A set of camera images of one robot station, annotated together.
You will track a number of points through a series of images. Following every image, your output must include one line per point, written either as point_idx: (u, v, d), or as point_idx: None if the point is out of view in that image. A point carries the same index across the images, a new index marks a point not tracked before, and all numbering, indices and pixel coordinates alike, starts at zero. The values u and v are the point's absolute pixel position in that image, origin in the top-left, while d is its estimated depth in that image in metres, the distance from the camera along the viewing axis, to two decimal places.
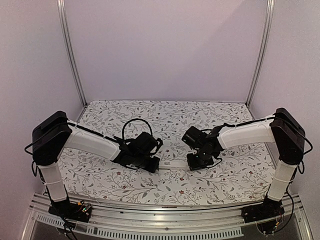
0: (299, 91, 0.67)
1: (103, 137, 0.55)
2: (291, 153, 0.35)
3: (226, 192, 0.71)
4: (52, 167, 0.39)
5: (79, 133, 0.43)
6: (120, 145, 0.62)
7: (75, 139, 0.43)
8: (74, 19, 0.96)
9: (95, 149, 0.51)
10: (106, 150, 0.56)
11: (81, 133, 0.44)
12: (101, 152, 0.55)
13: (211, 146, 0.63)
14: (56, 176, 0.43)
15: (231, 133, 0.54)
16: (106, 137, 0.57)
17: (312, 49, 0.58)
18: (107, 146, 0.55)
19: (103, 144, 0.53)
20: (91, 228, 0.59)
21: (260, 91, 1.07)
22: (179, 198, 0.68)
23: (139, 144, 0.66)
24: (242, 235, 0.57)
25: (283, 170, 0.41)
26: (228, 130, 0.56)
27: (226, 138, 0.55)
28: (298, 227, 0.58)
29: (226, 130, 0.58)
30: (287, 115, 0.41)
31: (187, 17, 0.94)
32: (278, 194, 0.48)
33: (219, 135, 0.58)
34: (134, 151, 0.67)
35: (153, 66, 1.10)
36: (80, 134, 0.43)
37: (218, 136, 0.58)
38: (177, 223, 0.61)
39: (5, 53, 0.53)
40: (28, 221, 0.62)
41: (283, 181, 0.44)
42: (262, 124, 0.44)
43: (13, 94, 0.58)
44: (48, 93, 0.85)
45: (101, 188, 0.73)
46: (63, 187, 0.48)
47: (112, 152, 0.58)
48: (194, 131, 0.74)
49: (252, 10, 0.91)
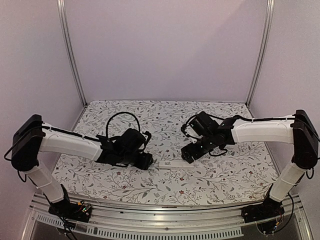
0: (299, 90, 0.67)
1: (81, 137, 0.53)
2: (306, 157, 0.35)
3: (226, 192, 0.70)
4: (36, 170, 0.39)
5: (54, 135, 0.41)
6: (102, 143, 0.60)
7: (51, 142, 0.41)
8: (74, 19, 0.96)
9: (74, 149, 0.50)
10: (86, 149, 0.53)
11: (57, 135, 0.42)
12: (83, 153, 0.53)
13: (223, 138, 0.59)
14: (45, 178, 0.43)
15: (247, 128, 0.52)
16: (85, 136, 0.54)
17: (312, 49, 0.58)
18: (89, 146, 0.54)
19: (84, 144, 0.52)
20: (91, 228, 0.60)
21: (260, 91, 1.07)
22: (179, 198, 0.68)
23: (123, 142, 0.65)
24: (241, 236, 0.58)
25: (292, 173, 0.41)
26: (243, 125, 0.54)
27: (241, 131, 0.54)
28: (298, 227, 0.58)
29: (241, 123, 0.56)
30: (307, 117, 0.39)
31: (187, 16, 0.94)
32: (280, 195, 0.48)
33: (234, 127, 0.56)
34: (119, 150, 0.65)
35: (153, 67, 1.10)
36: (54, 137, 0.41)
37: (232, 129, 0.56)
38: (177, 223, 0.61)
39: (5, 53, 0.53)
40: (28, 221, 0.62)
41: (289, 183, 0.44)
42: (281, 123, 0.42)
43: (14, 94, 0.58)
44: (48, 93, 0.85)
45: (101, 188, 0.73)
46: (56, 188, 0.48)
47: (94, 152, 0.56)
48: (204, 117, 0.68)
49: (252, 10, 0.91)
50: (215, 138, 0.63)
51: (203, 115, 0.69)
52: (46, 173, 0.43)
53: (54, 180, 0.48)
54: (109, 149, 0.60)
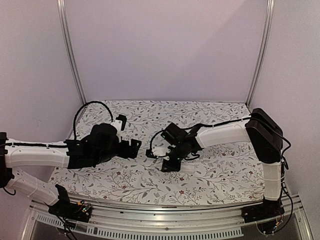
0: (300, 90, 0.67)
1: (47, 146, 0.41)
2: (267, 152, 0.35)
3: (226, 192, 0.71)
4: (13, 182, 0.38)
5: (16, 151, 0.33)
6: (71, 146, 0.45)
7: (13, 160, 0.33)
8: (74, 19, 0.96)
9: (44, 162, 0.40)
10: (54, 159, 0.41)
11: (19, 150, 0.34)
12: (54, 163, 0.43)
13: (189, 146, 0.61)
14: (28, 185, 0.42)
15: (208, 134, 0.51)
16: (50, 145, 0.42)
17: (312, 49, 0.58)
18: (56, 155, 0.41)
19: (50, 156, 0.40)
20: (91, 228, 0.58)
21: (260, 91, 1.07)
22: (180, 198, 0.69)
23: (93, 142, 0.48)
24: (242, 235, 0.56)
25: (268, 169, 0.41)
26: (205, 130, 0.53)
27: (205, 137, 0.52)
28: (298, 227, 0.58)
29: (204, 130, 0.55)
30: (264, 114, 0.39)
31: (187, 17, 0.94)
32: (270, 193, 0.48)
33: (199, 134, 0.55)
34: (90, 152, 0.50)
35: (153, 67, 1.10)
36: (16, 152, 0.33)
37: (197, 136, 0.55)
38: (177, 223, 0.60)
39: (5, 53, 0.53)
40: (28, 221, 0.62)
41: (271, 180, 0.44)
42: (237, 124, 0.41)
43: (14, 93, 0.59)
44: (48, 94, 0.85)
45: (101, 188, 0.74)
46: (45, 193, 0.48)
47: (62, 160, 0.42)
48: (173, 127, 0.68)
49: (252, 11, 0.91)
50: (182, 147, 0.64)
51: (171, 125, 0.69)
52: (27, 182, 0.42)
53: (41, 185, 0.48)
54: (78, 154, 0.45)
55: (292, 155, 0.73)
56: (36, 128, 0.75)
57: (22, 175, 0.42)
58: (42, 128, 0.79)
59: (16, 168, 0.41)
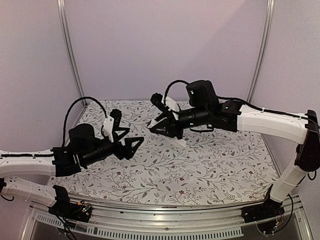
0: (299, 90, 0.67)
1: (34, 156, 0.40)
2: (310, 161, 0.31)
3: (226, 192, 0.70)
4: (6, 189, 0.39)
5: (3, 162, 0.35)
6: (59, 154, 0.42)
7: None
8: (74, 19, 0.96)
9: (34, 171, 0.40)
10: (42, 169, 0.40)
11: (6, 161, 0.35)
12: (45, 172, 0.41)
13: (226, 121, 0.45)
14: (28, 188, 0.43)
15: (257, 119, 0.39)
16: (36, 154, 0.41)
17: (312, 49, 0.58)
18: (42, 165, 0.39)
19: (36, 165, 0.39)
20: (91, 228, 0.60)
21: (260, 92, 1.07)
22: (180, 198, 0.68)
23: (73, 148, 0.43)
24: (242, 235, 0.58)
25: (292, 175, 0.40)
26: (255, 113, 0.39)
27: (250, 120, 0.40)
28: (298, 227, 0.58)
29: (249, 110, 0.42)
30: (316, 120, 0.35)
31: (187, 17, 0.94)
32: (280, 196, 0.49)
33: (242, 113, 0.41)
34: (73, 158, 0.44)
35: (153, 67, 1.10)
36: (4, 164, 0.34)
37: (239, 115, 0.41)
38: (177, 223, 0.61)
39: (5, 53, 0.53)
40: (28, 221, 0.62)
41: (289, 185, 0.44)
42: (296, 121, 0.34)
43: (14, 93, 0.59)
44: (48, 94, 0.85)
45: (100, 188, 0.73)
46: (40, 195, 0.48)
47: (50, 169, 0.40)
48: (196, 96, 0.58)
49: (252, 11, 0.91)
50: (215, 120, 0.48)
51: (207, 82, 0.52)
52: (22, 186, 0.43)
53: (36, 188, 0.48)
54: (64, 163, 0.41)
55: (293, 156, 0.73)
56: (37, 128, 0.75)
57: (16, 181, 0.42)
58: (42, 128, 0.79)
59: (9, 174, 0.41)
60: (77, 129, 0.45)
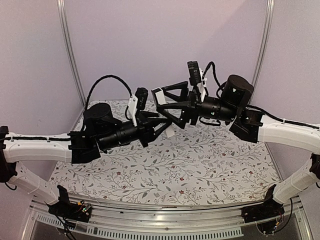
0: (299, 90, 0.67)
1: (47, 139, 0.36)
2: None
3: (226, 192, 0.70)
4: (16, 179, 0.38)
5: (14, 145, 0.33)
6: None
7: (12, 153, 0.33)
8: (74, 19, 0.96)
9: (48, 155, 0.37)
10: (56, 153, 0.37)
11: (17, 144, 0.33)
12: (60, 157, 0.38)
13: (247, 132, 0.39)
14: (30, 184, 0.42)
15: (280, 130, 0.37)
16: (51, 138, 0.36)
17: (312, 49, 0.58)
18: (58, 149, 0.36)
19: (51, 149, 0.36)
20: (91, 228, 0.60)
21: (260, 91, 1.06)
22: (180, 199, 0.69)
23: (88, 132, 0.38)
24: (242, 235, 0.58)
25: (303, 181, 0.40)
26: (275, 124, 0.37)
27: (269, 131, 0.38)
28: (298, 227, 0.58)
29: (269, 120, 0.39)
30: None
31: (187, 16, 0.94)
32: (283, 199, 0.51)
33: (262, 123, 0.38)
34: (93, 142, 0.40)
35: (153, 66, 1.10)
36: (16, 147, 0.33)
37: (260, 126, 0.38)
38: (177, 223, 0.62)
39: (5, 53, 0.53)
40: (28, 221, 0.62)
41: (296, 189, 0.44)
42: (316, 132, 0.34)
43: (14, 93, 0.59)
44: (48, 94, 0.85)
45: (101, 188, 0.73)
46: (44, 193, 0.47)
47: (66, 154, 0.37)
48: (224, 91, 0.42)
49: (252, 10, 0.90)
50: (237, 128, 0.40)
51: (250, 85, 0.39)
52: (29, 180, 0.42)
53: (43, 184, 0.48)
54: (82, 147, 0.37)
55: (294, 156, 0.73)
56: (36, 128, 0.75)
57: (26, 173, 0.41)
58: (42, 128, 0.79)
59: (20, 165, 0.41)
60: (92, 111, 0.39)
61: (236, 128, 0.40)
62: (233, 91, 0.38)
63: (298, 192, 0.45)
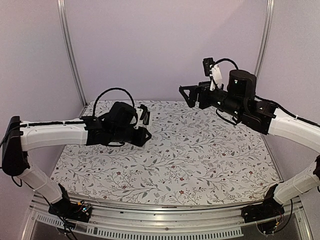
0: (299, 90, 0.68)
1: (63, 123, 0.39)
2: None
3: (226, 192, 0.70)
4: (28, 172, 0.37)
5: (32, 131, 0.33)
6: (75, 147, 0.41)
7: (31, 139, 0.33)
8: (74, 19, 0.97)
9: (64, 140, 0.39)
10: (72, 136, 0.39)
11: (35, 130, 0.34)
12: (75, 141, 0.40)
13: (259, 122, 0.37)
14: (38, 179, 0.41)
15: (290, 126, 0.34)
16: (66, 122, 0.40)
17: (312, 49, 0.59)
18: (74, 132, 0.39)
19: (68, 132, 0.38)
20: (91, 228, 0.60)
21: (260, 91, 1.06)
22: (180, 198, 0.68)
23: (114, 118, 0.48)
24: (242, 235, 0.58)
25: (305, 182, 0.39)
26: (287, 119, 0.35)
27: (280, 126, 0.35)
28: (298, 227, 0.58)
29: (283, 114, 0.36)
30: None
31: (187, 16, 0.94)
32: (284, 198, 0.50)
33: (276, 116, 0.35)
34: (109, 127, 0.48)
35: (153, 66, 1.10)
36: (33, 132, 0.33)
37: (273, 118, 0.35)
38: (177, 223, 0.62)
39: (5, 52, 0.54)
40: (28, 221, 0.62)
41: (298, 190, 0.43)
42: None
43: (15, 93, 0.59)
44: (48, 93, 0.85)
45: (100, 188, 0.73)
46: (51, 190, 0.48)
47: (81, 135, 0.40)
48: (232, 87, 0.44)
49: (252, 10, 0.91)
50: (248, 118, 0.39)
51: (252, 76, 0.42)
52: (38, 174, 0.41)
53: (49, 180, 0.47)
54: (98, 128, 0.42)
55: (294, 156, 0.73)
56: None
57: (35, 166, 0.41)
58: None
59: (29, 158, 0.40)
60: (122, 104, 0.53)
61: (246, 118, 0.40)
62: (235, 82, 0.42)
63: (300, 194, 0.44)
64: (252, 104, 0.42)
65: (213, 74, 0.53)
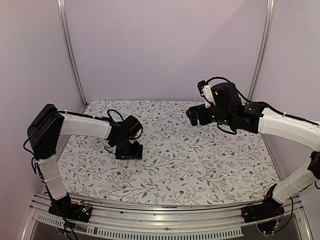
0: (299, 90, 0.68)
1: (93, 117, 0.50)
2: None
3: (226, 192, 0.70)
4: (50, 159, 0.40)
5: (71, 118, 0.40)
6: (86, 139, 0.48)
7: (70, 124, 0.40)
8: (74, 19, 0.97)
9: (91, 131, 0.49)
10: (98, 129, 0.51)
11: (73, 117, 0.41)
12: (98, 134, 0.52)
13: (248, 122, 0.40)
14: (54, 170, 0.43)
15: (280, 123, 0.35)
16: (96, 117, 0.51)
17: (313, 49, 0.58)
18: (101, 125, 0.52)
19: (96, 125, 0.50)
20: (91, 228, 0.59)
21: (260, 91, 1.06)
22: (180, 198, 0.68)
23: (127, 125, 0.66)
24: (242, 235, 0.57)
25: (301, 180, 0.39)
26: (278, 116, 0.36)
27: (270, 124, 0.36)
28: (298, 227, 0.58)
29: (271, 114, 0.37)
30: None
31: (187, 16, 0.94)
32: (282, 198, 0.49)
33: (263, 115, 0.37)
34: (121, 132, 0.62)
35: (152, 66, 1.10)
36: (73, 119, 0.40)
37: (261, 117, 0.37)
38: (177, 223, 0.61)
39: (5, 53, 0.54)
40: (28, 221, 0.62)
41: (296, 188, 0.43)
42: (315, 128, 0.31)
43: (14, 93, 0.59)
44: (48, 93, 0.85)
45: (101, 187, 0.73)
46: (60, 183, 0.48)
47: (106, 130, 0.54)
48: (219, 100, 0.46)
49: (252, 10, 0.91)
50: (237, 120, 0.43)
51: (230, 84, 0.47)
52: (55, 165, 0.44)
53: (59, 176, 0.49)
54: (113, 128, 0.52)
55: (294, 156, 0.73)
56: None
57: None
58: None
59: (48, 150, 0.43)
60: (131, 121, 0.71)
61: (237, 121, 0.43)
62: (216, 94, 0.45)
63: (296, 191, 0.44)
64: (237, 108, 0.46)
65: (204, 93, 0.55)
